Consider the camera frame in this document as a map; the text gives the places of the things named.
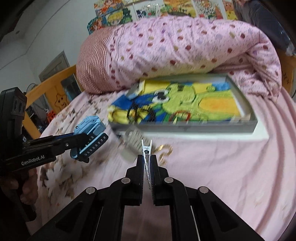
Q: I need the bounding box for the pink rolled apple-print quilt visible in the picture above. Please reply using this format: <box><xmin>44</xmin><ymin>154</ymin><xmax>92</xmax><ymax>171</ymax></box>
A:
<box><xmin>76</xmin><ymin>16</ymin><xmax>282</xmax><ymax>99</ymax></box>

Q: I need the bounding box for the grey hair claw clip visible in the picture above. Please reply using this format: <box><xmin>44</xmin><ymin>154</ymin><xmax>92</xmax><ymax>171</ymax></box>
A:
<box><xmin>120</xmin><ymin>126</ymin><xmax>144</xmax><ymax>163</ymax></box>

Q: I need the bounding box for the black beaded cord necklace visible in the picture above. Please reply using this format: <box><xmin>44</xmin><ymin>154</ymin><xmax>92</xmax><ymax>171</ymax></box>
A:
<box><xmin>126</xmin><ymin>101</ymin><xmax>158</xmax><ymax>123</ymax></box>

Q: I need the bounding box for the gold chain bracelet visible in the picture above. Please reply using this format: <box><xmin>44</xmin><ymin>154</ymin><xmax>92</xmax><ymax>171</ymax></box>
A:
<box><xmin>151</xmin><ymin>144</ymin><xmax>174</xmax><ymax>166</ymax></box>

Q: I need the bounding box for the yellow bear drawing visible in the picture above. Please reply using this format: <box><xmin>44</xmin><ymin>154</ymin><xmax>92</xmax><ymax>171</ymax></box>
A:
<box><xmin>222</xmin><ymin>0</ymin><xmax>238</xmax><ymax>20</ymax></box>

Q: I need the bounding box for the blond boy drawing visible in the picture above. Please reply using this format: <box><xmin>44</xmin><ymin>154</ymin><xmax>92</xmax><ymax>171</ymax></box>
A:
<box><xmin>101</xmin><ymin>8</ymin><xmax>132</xmax><ymax>27</ymax></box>

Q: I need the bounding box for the orange-haired girl drawing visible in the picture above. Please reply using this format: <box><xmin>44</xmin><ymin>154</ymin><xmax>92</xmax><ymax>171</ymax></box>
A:
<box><xmin>87</xmin><ymin>17</ymin><xmax>104</xmax><ymax>35</ymax></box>

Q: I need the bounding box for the silver metal hair clip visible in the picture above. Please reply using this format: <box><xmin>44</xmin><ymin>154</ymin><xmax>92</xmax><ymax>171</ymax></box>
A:
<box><xmin>141</xmin><ymin>139</ymin><xmax>152</xmax><ymax>190</ymax></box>

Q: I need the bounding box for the reclining girl drawing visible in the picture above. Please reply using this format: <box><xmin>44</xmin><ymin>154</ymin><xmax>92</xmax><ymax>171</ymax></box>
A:
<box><xmin>94</xmin><ymin>0</ymin><xmax>123</xmax><ymax>17</ymax></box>

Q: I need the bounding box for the red string bracelet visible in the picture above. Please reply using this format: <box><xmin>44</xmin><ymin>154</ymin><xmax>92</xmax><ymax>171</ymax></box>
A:
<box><xmin>169</xmin><ymin>110</ymin><xmax>193</xmax><ymax>123</ymax></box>

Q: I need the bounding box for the white doodle drawing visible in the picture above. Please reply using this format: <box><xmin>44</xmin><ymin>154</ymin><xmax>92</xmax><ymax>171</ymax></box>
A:
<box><xmin>132</xmin><ymin>0</ymin><xmax>168</xmax><ymax>20</ymax></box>

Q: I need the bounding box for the white cartoon figure drawing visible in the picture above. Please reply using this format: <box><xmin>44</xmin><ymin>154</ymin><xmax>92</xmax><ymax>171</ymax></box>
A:
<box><xmin>193</xmin><ymin>0</ymin><xmax>223</xmax><ymax>20</ymax></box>

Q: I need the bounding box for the colourful frog drawing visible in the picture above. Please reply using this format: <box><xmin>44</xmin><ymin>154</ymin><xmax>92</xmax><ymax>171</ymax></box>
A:
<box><xmin>108</xmin><ymin>80</ymin><xmax>241</xmax><ymax>125</ymax></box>

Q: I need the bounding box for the orange landscape drawing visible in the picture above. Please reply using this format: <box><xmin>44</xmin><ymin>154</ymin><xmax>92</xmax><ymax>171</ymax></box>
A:
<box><xmin>164</xmin><ymin>0</ymin><xmax>196</xmax><ymax>18</ymax></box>

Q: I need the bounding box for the grey wall panel door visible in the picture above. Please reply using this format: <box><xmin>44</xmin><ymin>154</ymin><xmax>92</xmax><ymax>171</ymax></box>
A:
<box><xmin>38</xmin><ymin>51</ymin><xmax>82</xmax><ymax>100</ymax></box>

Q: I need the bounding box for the plastic bag of clothes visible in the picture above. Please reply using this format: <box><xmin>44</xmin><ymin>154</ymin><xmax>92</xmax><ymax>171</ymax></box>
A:
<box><xmin>232</xmin><ymin>1</ymin><xmax>295</xmax><ymax>56</ymax></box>

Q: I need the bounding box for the grey shallow tray box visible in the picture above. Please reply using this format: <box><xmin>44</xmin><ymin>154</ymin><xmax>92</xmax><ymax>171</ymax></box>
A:
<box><xmin>109</xmin><ymin>74</ymin><xmax>258</xmax><ymax>131</ymax></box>

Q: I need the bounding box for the person's left hand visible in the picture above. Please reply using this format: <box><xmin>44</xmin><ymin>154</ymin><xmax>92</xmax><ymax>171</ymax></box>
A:
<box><xmin>1</xmin><ymin>168</ymin><xmax>38</xmax><ymax>205</ymax></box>

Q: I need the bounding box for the pink floral bed sheet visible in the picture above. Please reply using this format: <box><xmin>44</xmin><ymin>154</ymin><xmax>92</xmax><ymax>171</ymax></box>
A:
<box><xmin>36</xmin><ymin>90</ymin><xmax>295</xmax><ymax>240</ymax></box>

